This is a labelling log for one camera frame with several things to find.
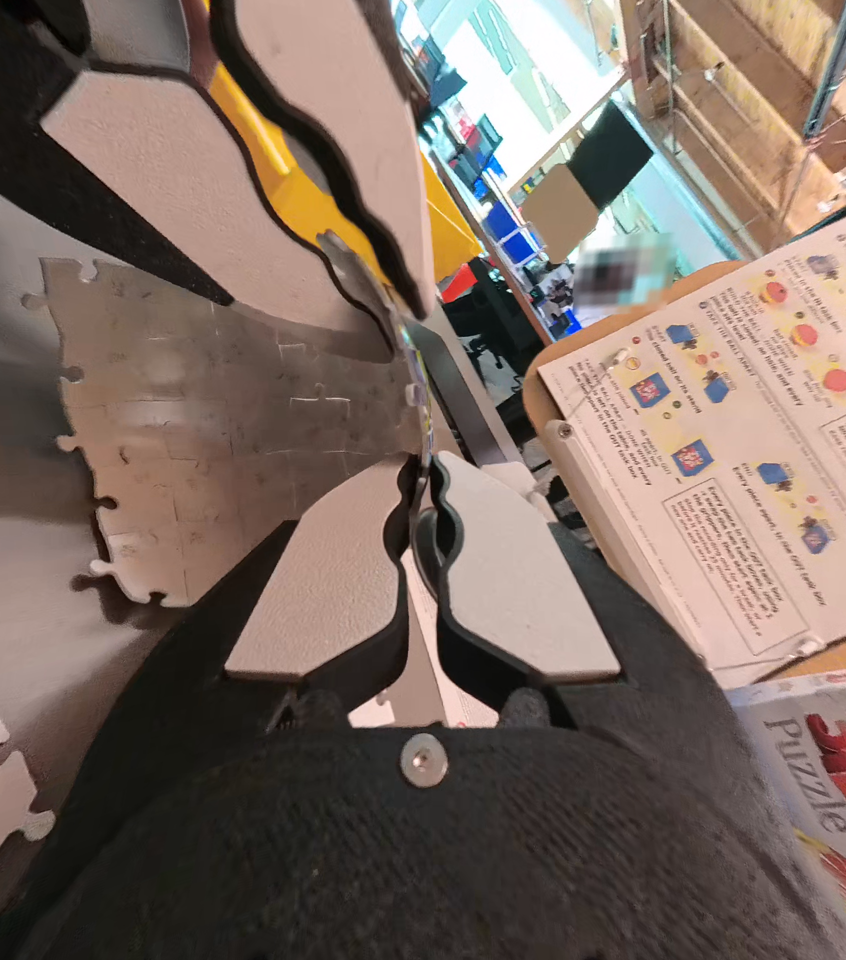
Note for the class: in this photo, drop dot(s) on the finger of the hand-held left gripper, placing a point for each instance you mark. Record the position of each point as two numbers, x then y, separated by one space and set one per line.
168 187
340 112

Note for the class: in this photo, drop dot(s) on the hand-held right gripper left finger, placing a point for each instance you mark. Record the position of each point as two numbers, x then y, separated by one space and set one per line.
318 592

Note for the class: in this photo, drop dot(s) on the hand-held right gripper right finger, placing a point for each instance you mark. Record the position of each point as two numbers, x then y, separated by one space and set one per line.
520 592

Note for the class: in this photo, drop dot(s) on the partly built puzzle ball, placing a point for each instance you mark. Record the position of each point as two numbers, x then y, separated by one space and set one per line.
205 450

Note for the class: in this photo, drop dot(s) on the blue puzzle box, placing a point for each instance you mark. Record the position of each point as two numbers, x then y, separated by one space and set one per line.
828 787

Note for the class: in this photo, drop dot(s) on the yellow plastic bin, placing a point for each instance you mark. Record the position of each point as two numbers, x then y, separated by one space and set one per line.
449 225

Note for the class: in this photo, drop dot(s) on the dark adjacent table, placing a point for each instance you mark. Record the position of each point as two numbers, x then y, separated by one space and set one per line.
460 405

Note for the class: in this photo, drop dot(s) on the wooden board with instruction sheet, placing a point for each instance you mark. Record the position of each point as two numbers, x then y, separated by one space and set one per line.
730 450

